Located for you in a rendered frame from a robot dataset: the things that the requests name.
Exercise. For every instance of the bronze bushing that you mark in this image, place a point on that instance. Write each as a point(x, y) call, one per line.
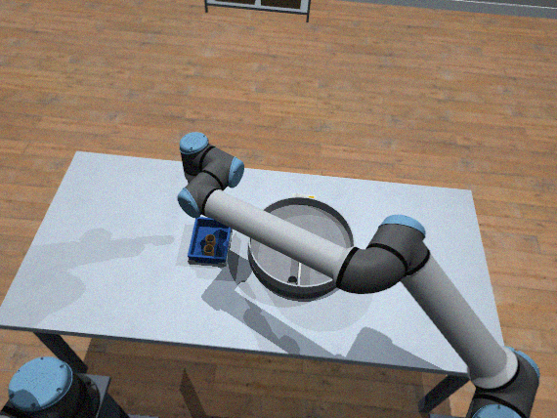
point(209, 251)

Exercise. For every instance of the grey turntable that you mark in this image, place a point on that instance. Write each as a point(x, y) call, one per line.
point(326, 226)

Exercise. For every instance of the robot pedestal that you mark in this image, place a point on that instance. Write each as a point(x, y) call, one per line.
point(97, 400)

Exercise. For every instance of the steel bushing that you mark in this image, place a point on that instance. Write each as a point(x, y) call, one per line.
point(291, 278)

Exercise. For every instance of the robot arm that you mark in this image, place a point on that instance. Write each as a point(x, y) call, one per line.
point(278, 235)
point(39, 387)

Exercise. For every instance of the blue crate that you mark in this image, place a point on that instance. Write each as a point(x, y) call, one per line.
point(195, 248)

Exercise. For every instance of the white table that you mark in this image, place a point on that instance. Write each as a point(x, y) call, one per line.
point(104, 261)

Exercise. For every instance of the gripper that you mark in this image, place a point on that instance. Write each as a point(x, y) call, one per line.
point(217, 237)

